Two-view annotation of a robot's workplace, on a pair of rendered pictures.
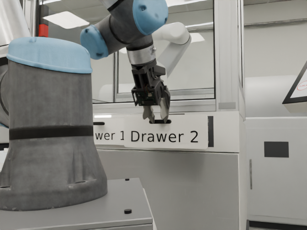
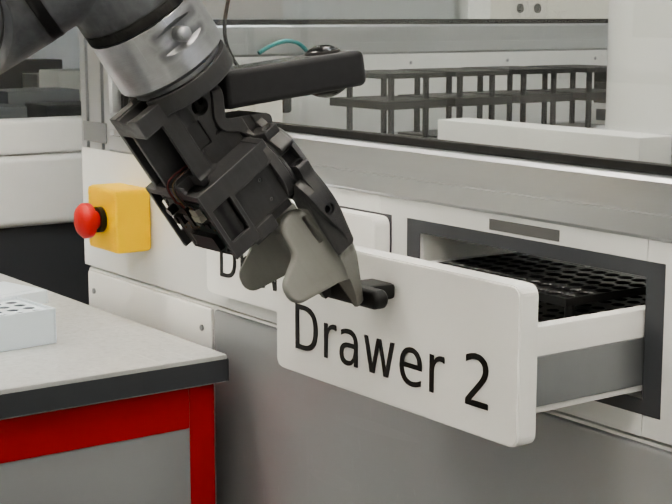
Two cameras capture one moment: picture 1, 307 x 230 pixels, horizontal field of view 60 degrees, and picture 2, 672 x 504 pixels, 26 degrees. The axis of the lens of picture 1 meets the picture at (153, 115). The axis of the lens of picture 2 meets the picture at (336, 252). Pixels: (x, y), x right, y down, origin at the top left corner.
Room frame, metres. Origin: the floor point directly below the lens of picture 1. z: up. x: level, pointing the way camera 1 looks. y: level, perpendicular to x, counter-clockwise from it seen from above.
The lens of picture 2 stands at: (0.00, -0.59, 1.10)
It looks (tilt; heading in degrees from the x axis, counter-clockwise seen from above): 9 degrees down; 34
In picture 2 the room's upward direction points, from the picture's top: straight up
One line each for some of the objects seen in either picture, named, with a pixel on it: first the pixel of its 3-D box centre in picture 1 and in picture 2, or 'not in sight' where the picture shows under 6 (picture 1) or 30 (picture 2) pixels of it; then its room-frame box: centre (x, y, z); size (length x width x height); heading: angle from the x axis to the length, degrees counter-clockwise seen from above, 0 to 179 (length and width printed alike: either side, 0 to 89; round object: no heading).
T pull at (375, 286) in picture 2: (161, 121); (364, 290); (0.87, -0.03, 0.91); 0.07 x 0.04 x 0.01; 70
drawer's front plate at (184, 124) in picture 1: (163, 131); (393, 329); (0.89, -0.04, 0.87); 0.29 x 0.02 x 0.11; 70
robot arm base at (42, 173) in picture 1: (54, 162); not in sight; (0.39, 0.15, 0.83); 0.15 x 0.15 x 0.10
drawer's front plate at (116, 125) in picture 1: (101, 131); (290, 257); (1.12, 0.22, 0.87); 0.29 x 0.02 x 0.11; 70
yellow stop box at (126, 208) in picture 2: not in sight; (116, 217); (1.22, 0.53, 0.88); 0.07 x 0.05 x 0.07; 70
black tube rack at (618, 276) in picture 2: not in sight; (586, 304); (1.08, -0.11, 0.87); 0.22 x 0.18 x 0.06; 160
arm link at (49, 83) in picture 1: (50, 84); not in sight; (0.40, 0.16, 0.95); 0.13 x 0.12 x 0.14; 40
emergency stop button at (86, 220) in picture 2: not in sight; (90, 220); (1.18, 0.54, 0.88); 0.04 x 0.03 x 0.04; 70
